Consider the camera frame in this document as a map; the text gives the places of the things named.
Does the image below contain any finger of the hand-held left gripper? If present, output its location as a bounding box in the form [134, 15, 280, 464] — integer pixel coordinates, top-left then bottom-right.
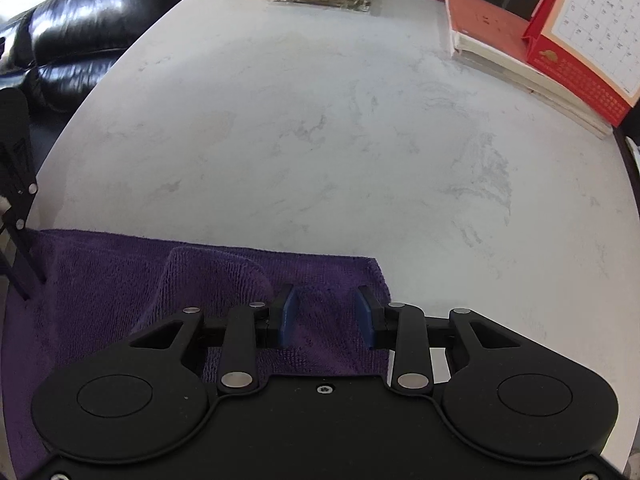
[0, 87, 48, 303]

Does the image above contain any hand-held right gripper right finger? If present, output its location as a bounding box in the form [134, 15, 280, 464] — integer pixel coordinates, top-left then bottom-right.
[356, 285, 523, 393]

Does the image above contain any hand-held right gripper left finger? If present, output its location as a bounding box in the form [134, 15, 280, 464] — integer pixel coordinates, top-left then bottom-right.
[129, 285, 299, 393]

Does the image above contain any purple towel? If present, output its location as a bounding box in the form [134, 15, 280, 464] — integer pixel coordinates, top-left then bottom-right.
[5, 229, 392, 480]

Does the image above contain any black leather sofa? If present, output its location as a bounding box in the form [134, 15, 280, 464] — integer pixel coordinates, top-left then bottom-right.
[0, 0, 226, 171]

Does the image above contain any red book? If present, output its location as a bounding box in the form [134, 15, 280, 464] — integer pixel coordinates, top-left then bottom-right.
[443, 0, 613, 137]

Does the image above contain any red desk calendar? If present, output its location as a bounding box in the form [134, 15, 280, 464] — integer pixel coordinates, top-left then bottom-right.
[522, 0, 640, 128]

